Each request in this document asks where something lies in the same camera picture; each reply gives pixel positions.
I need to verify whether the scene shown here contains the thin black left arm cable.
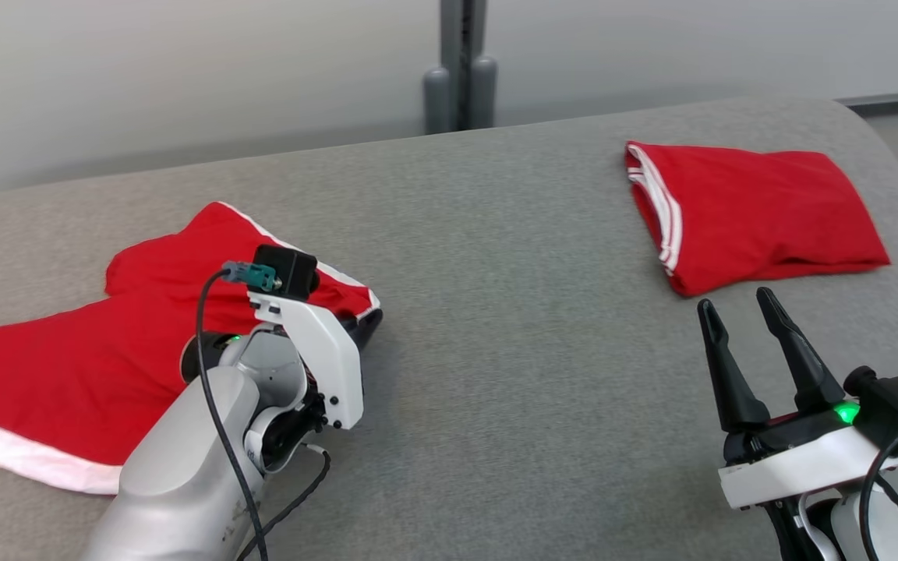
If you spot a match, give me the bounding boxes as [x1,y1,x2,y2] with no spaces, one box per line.
[237,444,333,561]

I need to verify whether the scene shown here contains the red printed basketball jersey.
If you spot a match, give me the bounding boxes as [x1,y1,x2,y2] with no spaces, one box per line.
[624,140,892,298]

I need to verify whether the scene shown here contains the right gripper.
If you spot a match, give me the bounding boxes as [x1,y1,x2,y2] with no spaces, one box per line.
[697,287,898,511]

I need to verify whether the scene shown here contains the grey partition post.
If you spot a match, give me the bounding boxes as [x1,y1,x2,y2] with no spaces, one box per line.
[423,0,498,135]

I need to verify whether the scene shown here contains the red shorts with white hem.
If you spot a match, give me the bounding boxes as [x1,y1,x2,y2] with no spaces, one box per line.
[0,201,384,496]

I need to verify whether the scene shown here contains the left camera teal plug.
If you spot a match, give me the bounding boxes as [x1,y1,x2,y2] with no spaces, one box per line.
[221,262,278,294]

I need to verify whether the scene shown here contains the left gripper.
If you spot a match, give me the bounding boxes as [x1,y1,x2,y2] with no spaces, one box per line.
[180,292,364,431]

